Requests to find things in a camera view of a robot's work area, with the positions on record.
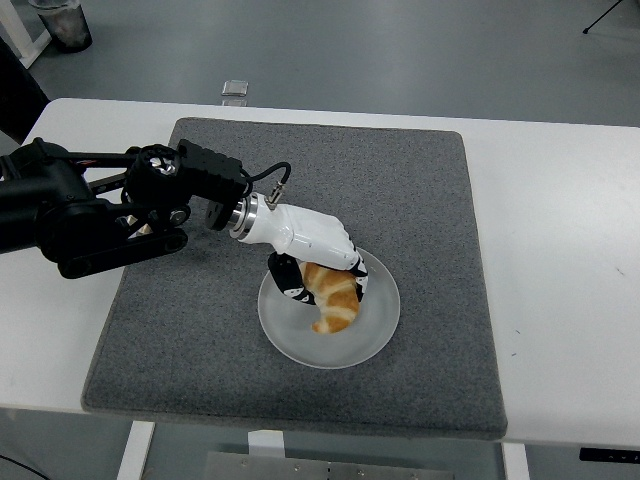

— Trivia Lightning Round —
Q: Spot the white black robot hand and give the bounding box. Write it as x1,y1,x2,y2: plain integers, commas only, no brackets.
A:
237,202,372,307

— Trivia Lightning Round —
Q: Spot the golden croissant bread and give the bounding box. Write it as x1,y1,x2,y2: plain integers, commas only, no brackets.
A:
299,261,362,335

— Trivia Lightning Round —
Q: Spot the pale grey round plate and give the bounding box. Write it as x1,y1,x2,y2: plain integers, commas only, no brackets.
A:
257,241,402,370

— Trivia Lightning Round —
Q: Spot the grey metal plate with screws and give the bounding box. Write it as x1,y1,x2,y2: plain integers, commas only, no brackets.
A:
204,451,454,480

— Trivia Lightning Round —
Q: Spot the grey felt mat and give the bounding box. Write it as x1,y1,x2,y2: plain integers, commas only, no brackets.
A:
80,117,509,441

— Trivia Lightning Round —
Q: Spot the white table leg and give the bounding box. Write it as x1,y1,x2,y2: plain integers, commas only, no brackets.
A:
115,421,156,480
247,430,286,457
501,442,531,480

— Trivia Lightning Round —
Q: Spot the person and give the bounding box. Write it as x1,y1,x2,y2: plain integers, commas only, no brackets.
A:
0,37,51,147

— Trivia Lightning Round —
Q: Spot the black tripod leg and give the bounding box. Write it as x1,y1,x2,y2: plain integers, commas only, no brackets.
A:
582,0,626,35

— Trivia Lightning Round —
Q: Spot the black table control panel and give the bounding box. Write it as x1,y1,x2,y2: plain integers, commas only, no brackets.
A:
579,447,640,462

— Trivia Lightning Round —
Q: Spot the white furniture frame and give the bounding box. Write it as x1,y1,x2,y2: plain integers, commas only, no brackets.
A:
0,0,53,69

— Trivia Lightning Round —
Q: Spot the thin black floor cable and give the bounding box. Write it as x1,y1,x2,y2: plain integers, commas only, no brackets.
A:
0,452,51,480

